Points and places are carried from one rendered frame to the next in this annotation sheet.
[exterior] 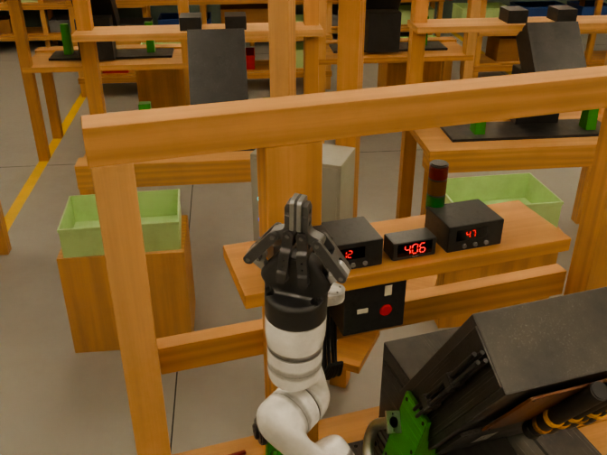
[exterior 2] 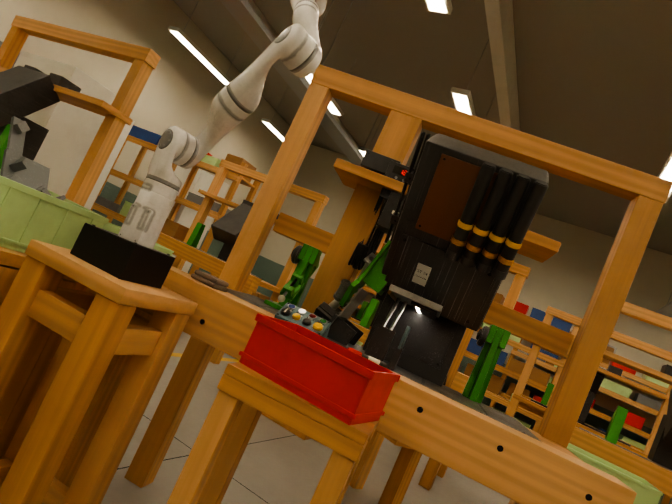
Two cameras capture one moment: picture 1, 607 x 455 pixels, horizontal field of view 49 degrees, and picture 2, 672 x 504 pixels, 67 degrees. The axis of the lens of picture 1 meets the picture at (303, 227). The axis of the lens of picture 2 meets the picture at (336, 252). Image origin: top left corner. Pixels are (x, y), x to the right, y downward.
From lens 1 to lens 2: 1.76 m
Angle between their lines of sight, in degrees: 45
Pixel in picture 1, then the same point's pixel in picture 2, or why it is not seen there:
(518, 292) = (525, 327)
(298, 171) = (402, 129)
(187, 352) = (292, 224)
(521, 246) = not seen: hidden behind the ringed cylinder
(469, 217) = not seen: hidden behind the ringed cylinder
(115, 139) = (328, 73)
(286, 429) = not seen: outside the picture
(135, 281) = (294, 146)
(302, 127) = (414, 107)
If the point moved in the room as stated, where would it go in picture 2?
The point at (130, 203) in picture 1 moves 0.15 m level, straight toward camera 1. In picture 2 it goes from (316, 105) to (307, 88)
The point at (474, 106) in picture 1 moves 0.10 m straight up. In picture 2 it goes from (519, 141) to (528, 119)
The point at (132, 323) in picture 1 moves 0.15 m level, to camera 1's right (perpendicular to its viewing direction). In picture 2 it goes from (278, 168) to (305, 176)
